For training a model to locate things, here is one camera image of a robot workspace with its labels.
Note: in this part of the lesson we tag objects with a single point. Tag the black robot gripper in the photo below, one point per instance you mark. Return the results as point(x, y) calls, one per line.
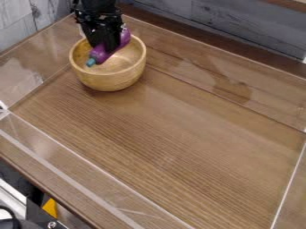
point(95, 14)

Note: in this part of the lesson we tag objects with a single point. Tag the purple toy eggplant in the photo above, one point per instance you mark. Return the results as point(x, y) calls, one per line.
point(99, 54)

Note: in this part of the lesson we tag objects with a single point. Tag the light wooden bowl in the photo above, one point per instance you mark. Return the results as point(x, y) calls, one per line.
point(119, 72)

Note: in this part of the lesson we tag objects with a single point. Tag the clear acrylic tray walls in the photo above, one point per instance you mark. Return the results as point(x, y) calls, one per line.
point(195, 149)

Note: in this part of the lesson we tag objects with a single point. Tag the yellow tag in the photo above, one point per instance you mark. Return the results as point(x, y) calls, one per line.
point(50, 207)

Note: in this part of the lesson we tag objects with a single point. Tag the black base with screw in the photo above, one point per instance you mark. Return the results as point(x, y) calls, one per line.
point(38, 219)

